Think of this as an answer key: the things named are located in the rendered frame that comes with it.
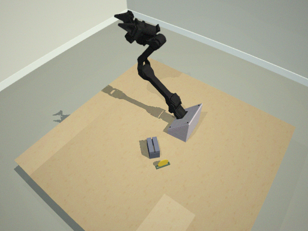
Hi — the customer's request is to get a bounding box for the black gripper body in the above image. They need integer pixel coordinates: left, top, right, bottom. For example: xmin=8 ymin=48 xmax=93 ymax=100
xmin=126 ymin=10 xmax=148 ymax=40

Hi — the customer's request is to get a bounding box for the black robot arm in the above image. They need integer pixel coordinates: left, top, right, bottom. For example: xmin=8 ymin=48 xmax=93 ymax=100
xmin=136 ymin=24 xmax=188 ymax=119

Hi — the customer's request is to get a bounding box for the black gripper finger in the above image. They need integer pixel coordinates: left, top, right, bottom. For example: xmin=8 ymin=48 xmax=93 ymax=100
xmin=118 ymin=23 xmax=136 ymax=37
xmin=114 ymin=12 xmax=129 ymax=23

